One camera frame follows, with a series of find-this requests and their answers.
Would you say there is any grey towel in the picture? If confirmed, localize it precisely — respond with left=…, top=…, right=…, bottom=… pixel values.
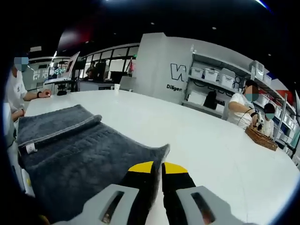
left=16, top=104, right=171, bottom=224

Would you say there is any white flat box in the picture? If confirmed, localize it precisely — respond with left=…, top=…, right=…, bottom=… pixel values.
left=188, top=90, right=207, bottom=105

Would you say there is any person's white jacket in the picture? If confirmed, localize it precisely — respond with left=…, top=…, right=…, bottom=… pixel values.
left=2, top=102, right=17, bottom=148

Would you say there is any brown wicker basket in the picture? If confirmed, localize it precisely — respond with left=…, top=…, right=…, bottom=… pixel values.
left=244, top=126, right=279, bottom=152

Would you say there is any black laptop stand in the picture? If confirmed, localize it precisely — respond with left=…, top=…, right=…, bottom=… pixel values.
left=56, top=83, right=69, bottom=96

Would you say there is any black backpack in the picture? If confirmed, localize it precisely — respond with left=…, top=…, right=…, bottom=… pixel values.
left=203, top=90, right=218, bottom=110

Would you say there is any grey chair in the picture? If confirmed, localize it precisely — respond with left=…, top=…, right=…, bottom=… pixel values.
left=119, top=76, right=137, bottom=92

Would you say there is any black monitor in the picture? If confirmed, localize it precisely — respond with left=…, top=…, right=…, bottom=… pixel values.
left=110, top=70, right=128, bottom=82
left=95, top=60, right=106, bottom=80

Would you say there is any silver laptop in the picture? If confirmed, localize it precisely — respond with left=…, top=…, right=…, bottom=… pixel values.
left=44, top=51, right=81, bottom=85

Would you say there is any metal stand pole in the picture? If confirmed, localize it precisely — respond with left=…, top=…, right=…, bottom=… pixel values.
left=277, top=93, right=289, bottom=142

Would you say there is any row of white storage boxes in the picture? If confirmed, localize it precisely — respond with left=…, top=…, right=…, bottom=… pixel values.
left=190, top=60, right=296, bottom=128

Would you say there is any grey metal shelf rack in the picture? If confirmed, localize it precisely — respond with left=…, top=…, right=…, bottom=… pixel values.
left=184, top=51, right=300, bottom=152

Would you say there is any red hanging panel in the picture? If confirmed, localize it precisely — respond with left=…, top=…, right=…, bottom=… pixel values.
left=58, top=22, right=96, bottom=53

